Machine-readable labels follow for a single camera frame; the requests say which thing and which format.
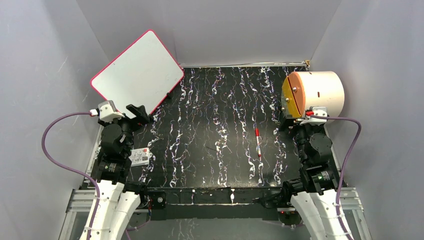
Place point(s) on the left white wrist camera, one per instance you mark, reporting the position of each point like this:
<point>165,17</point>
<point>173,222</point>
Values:
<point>106,112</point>

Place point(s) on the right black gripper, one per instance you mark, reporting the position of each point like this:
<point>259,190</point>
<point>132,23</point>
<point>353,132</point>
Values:
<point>289,121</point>

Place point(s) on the red-capped whiteboard marker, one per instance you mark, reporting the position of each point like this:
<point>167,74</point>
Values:
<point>257,137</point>

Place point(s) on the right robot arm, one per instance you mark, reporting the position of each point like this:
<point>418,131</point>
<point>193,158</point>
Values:
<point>316,194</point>

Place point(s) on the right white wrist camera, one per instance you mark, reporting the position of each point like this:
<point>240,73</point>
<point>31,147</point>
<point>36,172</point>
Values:
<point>315,116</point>

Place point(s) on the pink-framed whiteboard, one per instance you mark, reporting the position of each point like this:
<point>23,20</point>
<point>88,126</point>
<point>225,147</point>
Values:
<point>142,75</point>

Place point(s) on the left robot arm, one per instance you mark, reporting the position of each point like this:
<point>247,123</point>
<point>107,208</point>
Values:
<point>115,198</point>

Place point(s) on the white printed label card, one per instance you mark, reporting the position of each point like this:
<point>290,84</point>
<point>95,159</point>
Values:
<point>140,157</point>

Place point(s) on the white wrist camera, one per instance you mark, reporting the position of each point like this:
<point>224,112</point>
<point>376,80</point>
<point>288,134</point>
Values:
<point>315,116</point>
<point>106,112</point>

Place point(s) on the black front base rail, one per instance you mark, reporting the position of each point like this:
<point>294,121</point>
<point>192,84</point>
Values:
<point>265,203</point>

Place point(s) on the white cylindrical drum device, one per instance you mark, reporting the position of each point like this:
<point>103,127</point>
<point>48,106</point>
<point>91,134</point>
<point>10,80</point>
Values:
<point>302,90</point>

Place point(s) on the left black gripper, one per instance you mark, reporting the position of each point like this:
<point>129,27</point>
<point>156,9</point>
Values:
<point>139,112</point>

